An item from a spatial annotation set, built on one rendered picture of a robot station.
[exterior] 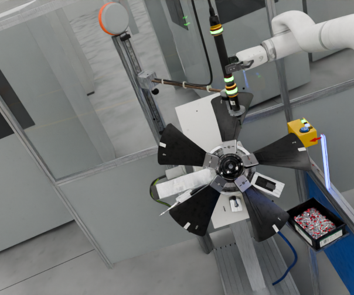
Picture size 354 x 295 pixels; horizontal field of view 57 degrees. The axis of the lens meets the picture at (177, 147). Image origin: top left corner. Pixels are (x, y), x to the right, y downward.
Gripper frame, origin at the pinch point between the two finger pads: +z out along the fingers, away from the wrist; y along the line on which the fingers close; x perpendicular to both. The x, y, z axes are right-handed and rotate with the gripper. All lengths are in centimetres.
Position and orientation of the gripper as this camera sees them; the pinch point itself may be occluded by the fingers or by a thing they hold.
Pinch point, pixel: (226, 65)
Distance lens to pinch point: 133.4
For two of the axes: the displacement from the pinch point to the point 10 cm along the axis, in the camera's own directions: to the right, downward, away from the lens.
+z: -9.4, 3.2, 0.8
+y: -1.0, -5.1, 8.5
